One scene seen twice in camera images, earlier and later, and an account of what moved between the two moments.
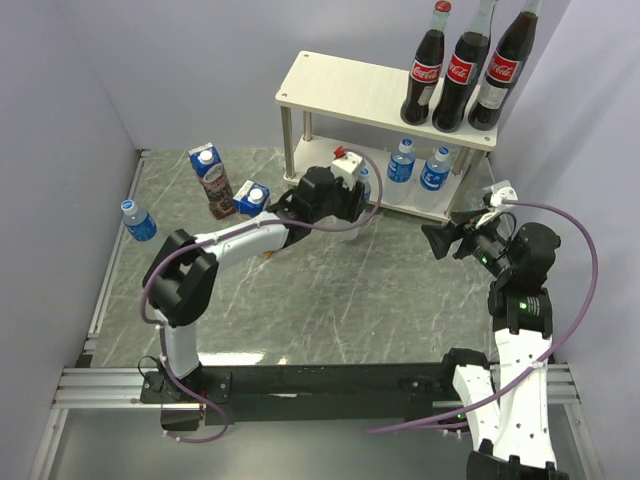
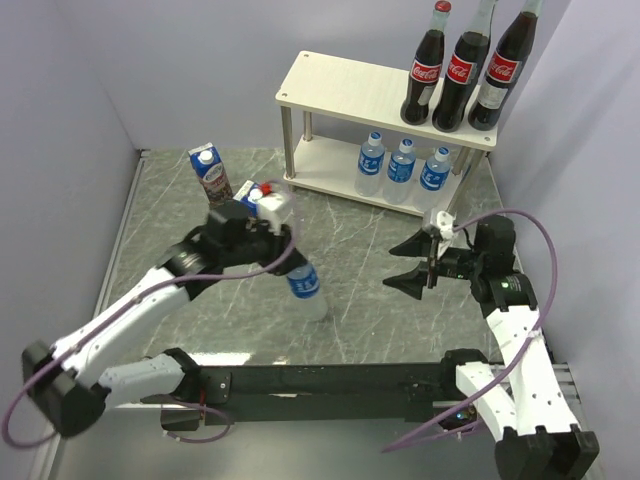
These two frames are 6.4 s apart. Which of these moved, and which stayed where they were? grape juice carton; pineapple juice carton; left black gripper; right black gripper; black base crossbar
Moved: left black gripper; right black gripper
Stayed: black base crossbar; pineapple juice carton; grape juice carton
